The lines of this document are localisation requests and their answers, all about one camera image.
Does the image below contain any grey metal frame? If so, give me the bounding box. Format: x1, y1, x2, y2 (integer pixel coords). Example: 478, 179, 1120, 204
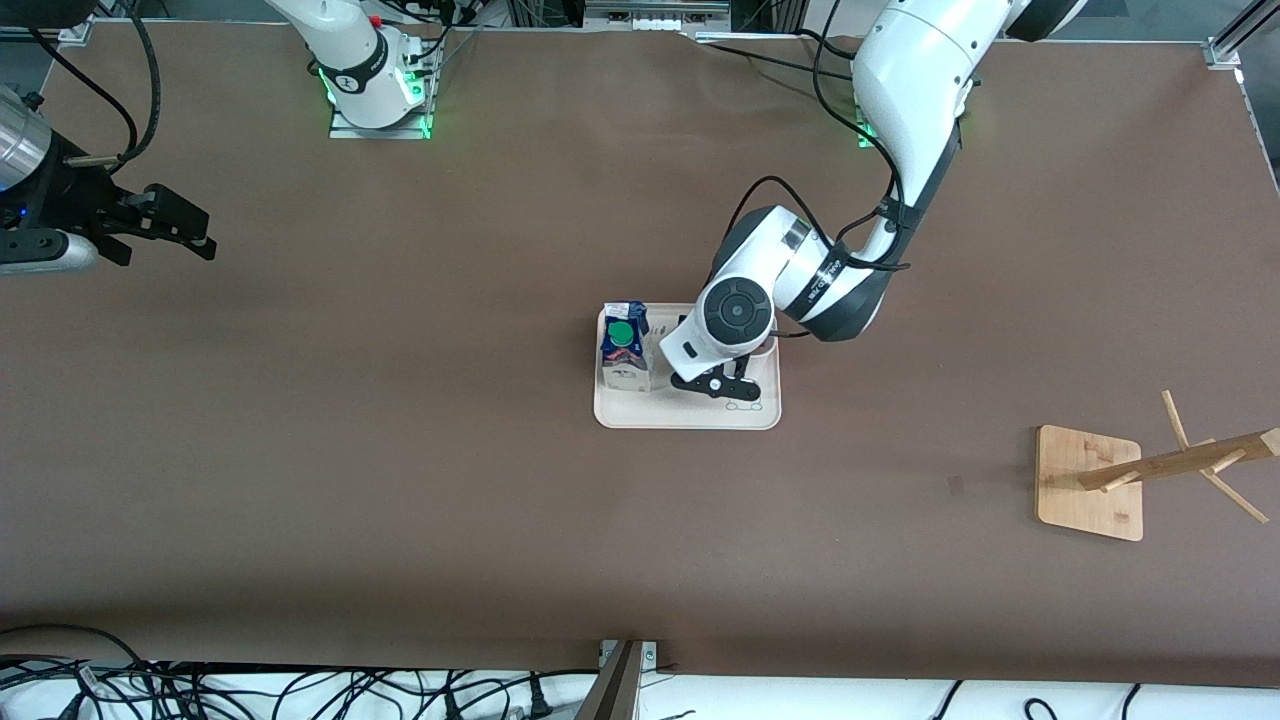
585, 0, 731, 31

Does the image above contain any blue milk carton green cap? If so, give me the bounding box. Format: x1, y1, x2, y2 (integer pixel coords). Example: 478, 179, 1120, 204
598, 300, 656, 394

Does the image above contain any black left base cable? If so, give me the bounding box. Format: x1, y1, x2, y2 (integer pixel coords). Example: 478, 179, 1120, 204
700, 28, 866, 86

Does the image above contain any wooden mug stand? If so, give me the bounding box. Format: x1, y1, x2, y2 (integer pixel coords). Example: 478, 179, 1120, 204
1035, 390, 1280, 542

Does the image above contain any white tray with bunny print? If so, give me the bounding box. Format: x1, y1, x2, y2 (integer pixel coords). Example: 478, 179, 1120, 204
594, 304, 781, 431

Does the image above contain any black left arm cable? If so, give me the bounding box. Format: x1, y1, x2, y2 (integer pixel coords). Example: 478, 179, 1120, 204
725, 0, 913, 341

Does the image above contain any aluminium corner profile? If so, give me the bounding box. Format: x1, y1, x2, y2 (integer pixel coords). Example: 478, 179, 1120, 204
1205, 0, 1280, 71

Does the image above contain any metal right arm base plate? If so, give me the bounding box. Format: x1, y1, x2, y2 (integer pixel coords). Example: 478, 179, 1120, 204
330, 100, 433, 140

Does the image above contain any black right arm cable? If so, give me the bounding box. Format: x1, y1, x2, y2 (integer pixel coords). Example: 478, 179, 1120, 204
28, 25, 141, 166
120, 0, 166, 166

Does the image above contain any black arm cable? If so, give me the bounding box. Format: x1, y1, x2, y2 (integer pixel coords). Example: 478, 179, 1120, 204
28, 25, 141, 166
725, 0, 913, 341
120, 0, 166, 166

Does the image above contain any aluminium rail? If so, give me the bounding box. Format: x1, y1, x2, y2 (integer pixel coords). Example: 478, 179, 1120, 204
0, 22, 93, 43

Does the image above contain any aluminium profile post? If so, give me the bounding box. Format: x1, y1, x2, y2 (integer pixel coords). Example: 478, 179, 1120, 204
575, 640, 661, 720

